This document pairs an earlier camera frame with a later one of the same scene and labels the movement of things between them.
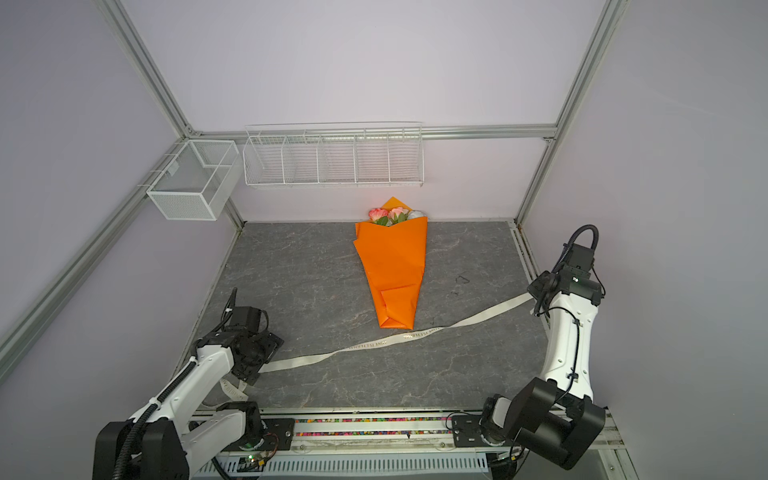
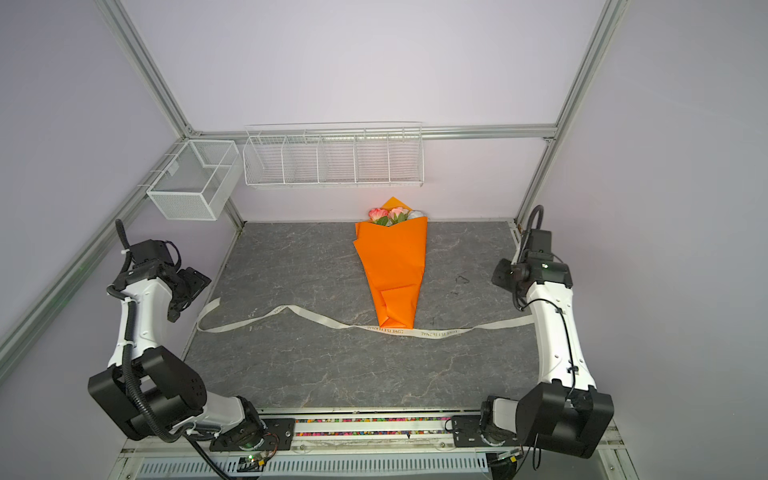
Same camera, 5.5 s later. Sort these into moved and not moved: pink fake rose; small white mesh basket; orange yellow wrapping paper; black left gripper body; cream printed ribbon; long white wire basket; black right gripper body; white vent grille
Moved: black right gripper body; black left gripper body; cream printed ribbon
Not moved: small white mesh basket; orange yellow wrapping paper; long white wire basket; white vent grille; pink fake rose
